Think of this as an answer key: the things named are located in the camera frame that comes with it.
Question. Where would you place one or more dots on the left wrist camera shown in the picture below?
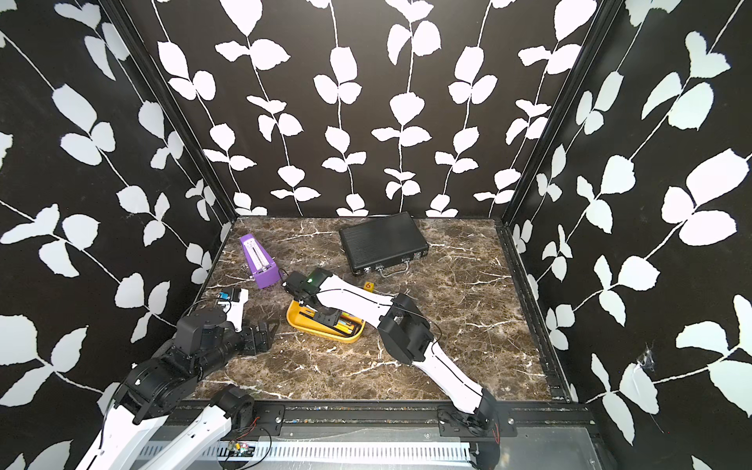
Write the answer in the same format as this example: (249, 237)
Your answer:
(232, 301)

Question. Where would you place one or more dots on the white slotted cable duct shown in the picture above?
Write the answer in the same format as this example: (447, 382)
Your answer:
(441, 454)

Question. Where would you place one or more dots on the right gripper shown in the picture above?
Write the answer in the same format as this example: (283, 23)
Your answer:
(330, 321)

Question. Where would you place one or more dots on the purple metronome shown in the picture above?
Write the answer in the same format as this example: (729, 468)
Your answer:
(262, 266)

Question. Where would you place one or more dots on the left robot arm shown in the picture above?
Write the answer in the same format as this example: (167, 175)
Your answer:
(204, 342)

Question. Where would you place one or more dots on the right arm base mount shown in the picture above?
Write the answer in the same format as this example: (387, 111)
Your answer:
(454, 423)

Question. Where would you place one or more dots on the yellow plastic storage tray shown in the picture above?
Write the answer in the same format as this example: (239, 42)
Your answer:
(323, 331)

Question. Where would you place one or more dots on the black metal case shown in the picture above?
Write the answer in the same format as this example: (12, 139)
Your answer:
(382, 243)

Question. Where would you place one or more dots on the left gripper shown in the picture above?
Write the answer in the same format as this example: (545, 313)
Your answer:
(256, 345)

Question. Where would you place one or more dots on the orange-sleeved hex key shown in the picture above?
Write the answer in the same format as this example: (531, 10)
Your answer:
(349, 322)

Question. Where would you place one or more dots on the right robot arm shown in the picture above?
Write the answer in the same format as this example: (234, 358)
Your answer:
(406, 335)

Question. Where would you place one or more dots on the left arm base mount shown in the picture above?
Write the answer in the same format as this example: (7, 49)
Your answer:
(263, 418)

